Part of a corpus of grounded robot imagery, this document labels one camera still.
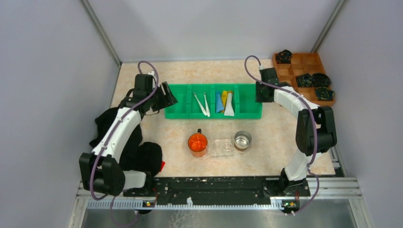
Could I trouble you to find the yellow toothpaste tube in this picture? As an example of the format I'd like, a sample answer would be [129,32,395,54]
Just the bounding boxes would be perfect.
[221,90,228,108]

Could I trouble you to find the green compartment bin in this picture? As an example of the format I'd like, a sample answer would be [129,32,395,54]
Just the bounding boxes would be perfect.
[164,84,262,119]

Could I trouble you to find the black coiled cable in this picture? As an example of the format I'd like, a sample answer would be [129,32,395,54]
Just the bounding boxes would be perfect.
[296,73,315,88]
[315,86,335,101]
[276,49,293,64]
[311,73,332,88]

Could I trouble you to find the black coiled cable bottom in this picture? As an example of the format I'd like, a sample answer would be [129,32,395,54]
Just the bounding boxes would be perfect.
[315,86,335,101]

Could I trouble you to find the clear textured plastic tray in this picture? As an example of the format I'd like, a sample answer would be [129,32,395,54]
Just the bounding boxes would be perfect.
[197,137,252,160]

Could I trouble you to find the orange plastic mug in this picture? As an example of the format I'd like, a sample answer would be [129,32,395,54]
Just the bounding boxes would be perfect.
[187,128,208,158]

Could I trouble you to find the black coiled cable middle left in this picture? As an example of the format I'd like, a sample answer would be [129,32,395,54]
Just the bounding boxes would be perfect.
[296,73,315,88]

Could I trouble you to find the black coiled cable middle right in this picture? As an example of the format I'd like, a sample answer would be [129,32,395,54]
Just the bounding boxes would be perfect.
[311,73,332,88]

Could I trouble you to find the blue toothpaste tube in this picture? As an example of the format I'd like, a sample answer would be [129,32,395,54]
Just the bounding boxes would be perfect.
[215,91,224,113]

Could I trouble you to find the black coiled cable top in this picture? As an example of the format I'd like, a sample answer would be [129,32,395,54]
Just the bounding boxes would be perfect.
[276,49,293,64]

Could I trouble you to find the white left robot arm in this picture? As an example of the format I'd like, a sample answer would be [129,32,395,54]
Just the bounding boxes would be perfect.
[79,70,178,200]

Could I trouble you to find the white toothpaste tube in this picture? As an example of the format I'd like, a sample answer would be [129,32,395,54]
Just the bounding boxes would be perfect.
[224,91,235,117]

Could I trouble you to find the red tag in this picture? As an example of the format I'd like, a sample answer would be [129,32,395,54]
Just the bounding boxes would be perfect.
[159,161,165,172]

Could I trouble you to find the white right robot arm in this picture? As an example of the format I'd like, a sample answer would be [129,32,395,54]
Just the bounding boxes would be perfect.
[257,66,337,195]

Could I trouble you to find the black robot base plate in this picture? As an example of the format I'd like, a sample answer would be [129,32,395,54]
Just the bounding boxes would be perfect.
[123,176,311,206]

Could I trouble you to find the steel cup orange sleeve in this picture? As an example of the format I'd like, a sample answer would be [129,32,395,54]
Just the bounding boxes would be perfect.
[233,131,252,151]

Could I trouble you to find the brown wooden compartment tray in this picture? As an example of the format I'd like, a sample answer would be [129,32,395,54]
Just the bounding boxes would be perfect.
[272,50,336,106]

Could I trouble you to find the black cloth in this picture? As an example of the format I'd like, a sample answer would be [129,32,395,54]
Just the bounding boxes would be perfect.
[89,107,163,176]

